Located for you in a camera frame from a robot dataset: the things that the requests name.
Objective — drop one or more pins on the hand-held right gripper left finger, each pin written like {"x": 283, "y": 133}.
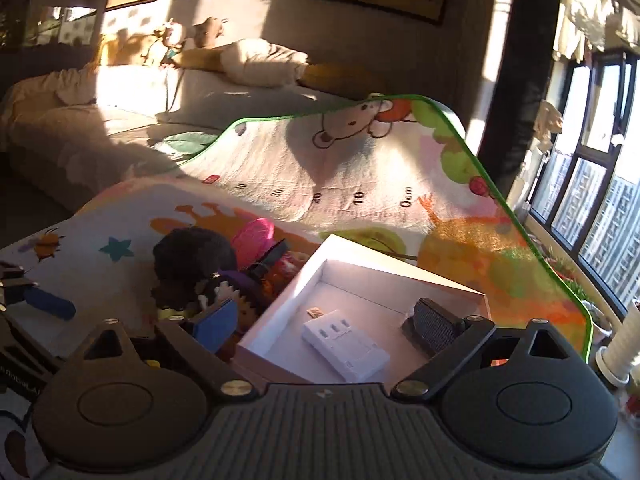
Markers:
{"x": 216, "y": 325}

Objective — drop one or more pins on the black plush toy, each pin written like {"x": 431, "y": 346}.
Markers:
{"x": 192, "y": 260}

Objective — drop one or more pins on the white power strip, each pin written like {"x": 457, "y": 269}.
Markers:
{"x": 345, "y": 347}

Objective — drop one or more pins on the beige sofa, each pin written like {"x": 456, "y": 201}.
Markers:
{"x": 75, "y": 130}

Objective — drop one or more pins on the black framed window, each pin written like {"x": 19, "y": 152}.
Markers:
{"x": 570, "y": 155}

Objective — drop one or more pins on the white ribbed plant pot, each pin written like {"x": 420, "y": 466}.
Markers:
{"x": 617, "y": 365}

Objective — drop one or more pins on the white cardboard box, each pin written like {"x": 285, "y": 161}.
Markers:
{"x": 360, "y": 280}

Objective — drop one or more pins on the printed cartoon play mat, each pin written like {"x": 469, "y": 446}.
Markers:
{"x": 350, "y": 170}

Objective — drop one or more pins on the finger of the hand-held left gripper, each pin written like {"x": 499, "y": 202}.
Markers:
{"x": 50, "y": 302}
{"x": 30, "y": 335}

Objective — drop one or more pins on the pink plastic basket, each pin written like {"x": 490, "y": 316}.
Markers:
{"x": 252, "y": 240}

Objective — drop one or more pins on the beige plush animal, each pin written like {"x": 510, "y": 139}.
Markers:
{"x": 209, "y": 32}

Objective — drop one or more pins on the glass cabinet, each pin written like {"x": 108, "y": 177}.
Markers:
{"x": 50, "y": 15}

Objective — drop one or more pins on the black curtain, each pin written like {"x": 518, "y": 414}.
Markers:
{"x": 520, "y": 60}

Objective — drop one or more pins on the small green plants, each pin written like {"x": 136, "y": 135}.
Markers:
{"x": 575, "y": 285}

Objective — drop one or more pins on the yellow pillow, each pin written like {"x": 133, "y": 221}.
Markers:
{"x": 197, "y": 59}
{"x": 332, "y": 80}

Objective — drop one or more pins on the white folded blanket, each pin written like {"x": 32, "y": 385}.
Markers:
{"x": 260, "y": 62}

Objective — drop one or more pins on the hanging beige cloth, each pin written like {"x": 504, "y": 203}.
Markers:
{"x": 547, "y": 117}

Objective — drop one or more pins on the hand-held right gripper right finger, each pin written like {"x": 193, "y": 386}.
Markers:
{"x": 460, "y": 345}

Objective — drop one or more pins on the small tan tag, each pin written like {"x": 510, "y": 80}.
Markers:
{"x": 314, "y": 312}

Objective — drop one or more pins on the doll with purple hat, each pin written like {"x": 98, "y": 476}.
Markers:
{"x": 245, "y": 287}

